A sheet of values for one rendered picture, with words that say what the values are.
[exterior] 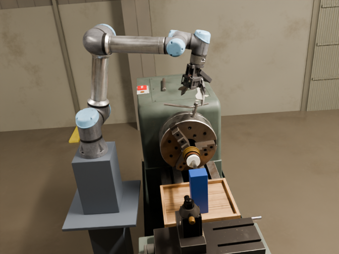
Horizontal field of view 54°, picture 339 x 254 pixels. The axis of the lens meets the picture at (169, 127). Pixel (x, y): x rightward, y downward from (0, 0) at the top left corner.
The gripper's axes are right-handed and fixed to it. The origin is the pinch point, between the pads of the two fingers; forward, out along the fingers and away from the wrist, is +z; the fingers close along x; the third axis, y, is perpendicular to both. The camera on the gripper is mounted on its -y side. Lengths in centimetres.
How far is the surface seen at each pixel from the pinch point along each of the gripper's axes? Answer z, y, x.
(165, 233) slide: 40, 42, 34
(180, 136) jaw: 18.0, 6.8, 2.7
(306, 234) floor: 110, -109, 51
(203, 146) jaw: 22.2, -2.2, 11.6
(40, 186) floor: 163, 7, -170
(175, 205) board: 47, 19, 18
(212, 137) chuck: 19.2, -10.0, 10.5
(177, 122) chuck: 12.4, 5.3, -2.4
